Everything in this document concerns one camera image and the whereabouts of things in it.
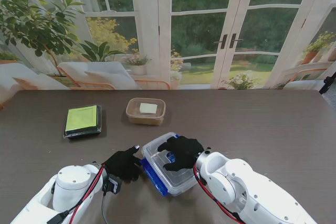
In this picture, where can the clear lid with white label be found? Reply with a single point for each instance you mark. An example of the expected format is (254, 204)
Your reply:
(148, 107)

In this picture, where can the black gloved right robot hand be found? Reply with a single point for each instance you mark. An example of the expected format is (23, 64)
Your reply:
(183, 153)

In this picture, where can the black plastic tray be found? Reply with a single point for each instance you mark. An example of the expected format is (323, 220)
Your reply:
(97, 119)

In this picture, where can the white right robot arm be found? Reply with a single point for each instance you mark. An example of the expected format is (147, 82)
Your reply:
(249, 190)

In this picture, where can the clear lid with blue label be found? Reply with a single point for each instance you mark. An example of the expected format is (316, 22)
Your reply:
(181, 180)

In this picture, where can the brown kraft paper container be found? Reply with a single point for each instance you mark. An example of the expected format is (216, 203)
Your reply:
(143, 120)

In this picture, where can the clear box with blue clips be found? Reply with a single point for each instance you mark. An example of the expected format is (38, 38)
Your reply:
(155, 176)

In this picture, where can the printed garden backdrop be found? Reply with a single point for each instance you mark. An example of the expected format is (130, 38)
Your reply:
(199, 24)

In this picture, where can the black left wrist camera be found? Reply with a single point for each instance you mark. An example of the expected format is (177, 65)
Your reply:
(111, 184)

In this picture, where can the black tripod stand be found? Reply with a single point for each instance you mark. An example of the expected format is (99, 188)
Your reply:
(326, 85)

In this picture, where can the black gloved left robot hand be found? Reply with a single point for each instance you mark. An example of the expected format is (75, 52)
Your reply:
(123, 165)

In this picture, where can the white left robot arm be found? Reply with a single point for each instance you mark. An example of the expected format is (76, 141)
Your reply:
(60, 197)

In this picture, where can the clear lid with green label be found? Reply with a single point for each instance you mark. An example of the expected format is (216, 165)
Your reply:
(81, 117)

